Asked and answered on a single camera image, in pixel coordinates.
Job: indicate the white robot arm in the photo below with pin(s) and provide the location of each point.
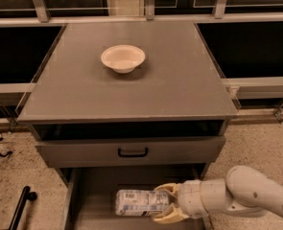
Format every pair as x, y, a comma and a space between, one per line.
244, 192

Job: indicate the black drawer handle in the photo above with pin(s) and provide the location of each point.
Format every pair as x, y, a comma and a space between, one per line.
132, 153

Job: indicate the metal window railing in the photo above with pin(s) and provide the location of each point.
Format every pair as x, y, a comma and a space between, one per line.
14, 13

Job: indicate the grey top drawer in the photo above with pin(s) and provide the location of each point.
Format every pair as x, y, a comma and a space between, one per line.
103, 153

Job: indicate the black stand leg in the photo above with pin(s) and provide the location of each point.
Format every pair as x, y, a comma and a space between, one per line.
26, 195

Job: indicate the open grey middle drawer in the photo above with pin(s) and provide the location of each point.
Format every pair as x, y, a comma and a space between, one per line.
91, 198

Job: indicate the clear acrylic bracket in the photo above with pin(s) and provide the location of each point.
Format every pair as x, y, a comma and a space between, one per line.
232, 90

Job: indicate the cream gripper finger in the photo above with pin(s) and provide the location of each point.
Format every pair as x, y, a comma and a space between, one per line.
170, 188
171, 214

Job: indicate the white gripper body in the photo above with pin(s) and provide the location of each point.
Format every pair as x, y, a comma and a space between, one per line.
189, 197

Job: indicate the blue labelled plastic bottle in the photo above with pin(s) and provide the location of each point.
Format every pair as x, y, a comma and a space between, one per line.
140, 203

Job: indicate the white bowl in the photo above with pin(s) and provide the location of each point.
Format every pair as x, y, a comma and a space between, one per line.
122, 59

